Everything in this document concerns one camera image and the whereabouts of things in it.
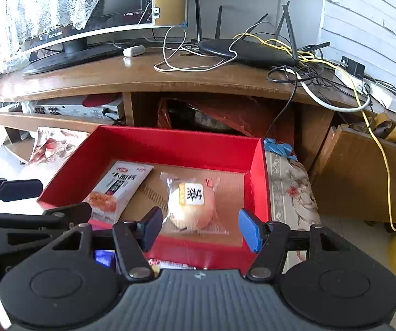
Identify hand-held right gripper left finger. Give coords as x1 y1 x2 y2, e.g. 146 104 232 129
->
51 207 164 281

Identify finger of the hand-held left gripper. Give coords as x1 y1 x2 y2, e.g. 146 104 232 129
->
0 203 92 292
0 172 43 211

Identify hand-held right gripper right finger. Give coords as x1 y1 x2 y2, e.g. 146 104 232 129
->
238 208 352 282

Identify red white snack packet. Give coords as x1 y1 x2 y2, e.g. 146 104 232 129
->
148 258 199 270

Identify shiny blue wafer packet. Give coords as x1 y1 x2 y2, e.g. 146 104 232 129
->
94 248 116 270

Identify red cardboard box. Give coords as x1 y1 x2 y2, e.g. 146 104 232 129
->
36 125 272 270

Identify clear round cake packet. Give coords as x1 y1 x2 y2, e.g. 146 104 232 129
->
159 172 229 236

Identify blue crumpled plastic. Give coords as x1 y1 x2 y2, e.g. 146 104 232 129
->
263 138 299 161

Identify silver media player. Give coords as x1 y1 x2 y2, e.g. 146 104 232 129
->
0 97 124 125

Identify red plastic bag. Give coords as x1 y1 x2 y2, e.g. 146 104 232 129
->
157 97 295 145

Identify red round paddle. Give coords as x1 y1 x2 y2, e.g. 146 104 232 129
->
81 94 121 108

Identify wooden television stand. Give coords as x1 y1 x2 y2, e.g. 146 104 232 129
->
0 46 396 166

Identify black router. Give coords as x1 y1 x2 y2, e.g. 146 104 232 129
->
194 0 331 68

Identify white lace cloth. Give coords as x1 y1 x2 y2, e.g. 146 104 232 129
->
3 0 112 54

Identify white power strip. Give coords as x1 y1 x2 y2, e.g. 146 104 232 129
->
334 65 396 118

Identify black plug adapter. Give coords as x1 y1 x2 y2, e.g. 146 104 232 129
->
341 55 366 76

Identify white stacked boards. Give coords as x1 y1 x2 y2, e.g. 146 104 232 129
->
317 0 396 88

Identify black cable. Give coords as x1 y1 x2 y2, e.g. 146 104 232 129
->
262 65 304 142

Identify thick white cable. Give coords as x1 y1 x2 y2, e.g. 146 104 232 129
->
281 67 371 113

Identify yellow cable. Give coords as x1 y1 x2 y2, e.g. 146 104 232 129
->
234 33 396 232

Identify white looped cable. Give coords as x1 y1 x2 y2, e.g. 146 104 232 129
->
154 26 238 73

